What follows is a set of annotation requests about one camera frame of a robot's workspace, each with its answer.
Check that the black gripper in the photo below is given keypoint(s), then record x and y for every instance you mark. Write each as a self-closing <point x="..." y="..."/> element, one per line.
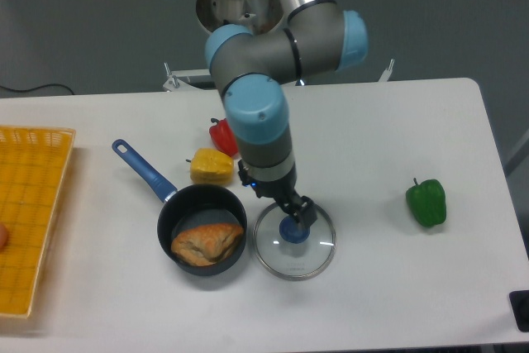
<point x="297" y="210"/>

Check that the glass pot lid blue knob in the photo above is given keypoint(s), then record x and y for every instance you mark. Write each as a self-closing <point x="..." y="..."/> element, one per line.
<point x="289" y="252"/>

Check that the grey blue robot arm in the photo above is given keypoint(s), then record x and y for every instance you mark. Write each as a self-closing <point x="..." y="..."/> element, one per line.
<point x="249" y="71"/>

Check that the yellow bell pepper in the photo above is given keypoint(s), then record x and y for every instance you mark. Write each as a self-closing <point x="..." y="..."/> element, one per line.
<point x="210" y="166"/>

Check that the golden puff pastry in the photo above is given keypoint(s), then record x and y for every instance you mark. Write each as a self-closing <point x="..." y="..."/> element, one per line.
<point x="207" y="244"/>

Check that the red bell pepper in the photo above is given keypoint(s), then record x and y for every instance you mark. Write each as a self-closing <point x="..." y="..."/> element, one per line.
<point x="222" y="137"/>

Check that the green bell pepper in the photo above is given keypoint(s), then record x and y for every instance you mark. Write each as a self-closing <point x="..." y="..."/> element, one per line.
<point x="427" y="202"/>

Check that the black device at table corner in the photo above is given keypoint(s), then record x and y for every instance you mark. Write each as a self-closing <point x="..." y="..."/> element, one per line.
<point x="519" y="301"/>

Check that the yellow wicker basket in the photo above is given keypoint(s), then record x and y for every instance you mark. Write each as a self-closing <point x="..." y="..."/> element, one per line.
<point x="34" y="163"/>

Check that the dark pot with blue handle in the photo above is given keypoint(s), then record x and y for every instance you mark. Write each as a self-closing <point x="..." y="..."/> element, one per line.
<point x="187" y="208"/>

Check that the white metal base frame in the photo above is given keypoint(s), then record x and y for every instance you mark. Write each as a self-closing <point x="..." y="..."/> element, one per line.
<point x="186" y="80"/>

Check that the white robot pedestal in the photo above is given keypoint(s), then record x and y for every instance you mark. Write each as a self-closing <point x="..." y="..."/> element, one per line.
<point x="259" y="16"/>

